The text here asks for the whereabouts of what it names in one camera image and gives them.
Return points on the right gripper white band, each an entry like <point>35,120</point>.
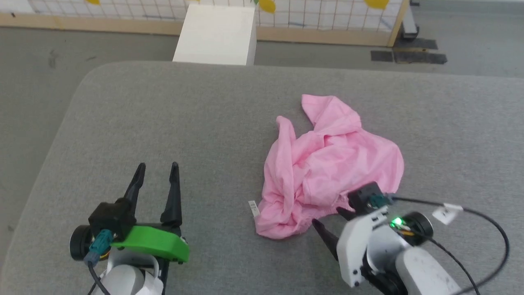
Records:
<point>360,241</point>

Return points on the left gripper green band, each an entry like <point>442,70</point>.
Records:
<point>155,243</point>

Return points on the pink garment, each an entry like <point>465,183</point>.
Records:
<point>327,164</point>

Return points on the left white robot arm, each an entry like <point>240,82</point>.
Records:
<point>123,280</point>

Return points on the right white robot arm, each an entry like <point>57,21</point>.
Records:
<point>417,274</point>

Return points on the wooden-framed grid fence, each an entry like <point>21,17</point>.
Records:
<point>123,26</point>

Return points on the white box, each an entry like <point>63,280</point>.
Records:
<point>217,35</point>

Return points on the small black floor mat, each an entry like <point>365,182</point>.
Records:
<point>381,56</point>

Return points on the long black floor mat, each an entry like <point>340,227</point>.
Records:
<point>419,57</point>

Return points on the grey white stand base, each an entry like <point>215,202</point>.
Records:
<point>409,24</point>

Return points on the right black wrist camera box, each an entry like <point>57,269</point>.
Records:
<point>364,196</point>

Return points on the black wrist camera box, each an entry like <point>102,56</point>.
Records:
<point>112,217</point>
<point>364,196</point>

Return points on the left black wrist camera box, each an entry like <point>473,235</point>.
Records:
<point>112,217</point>

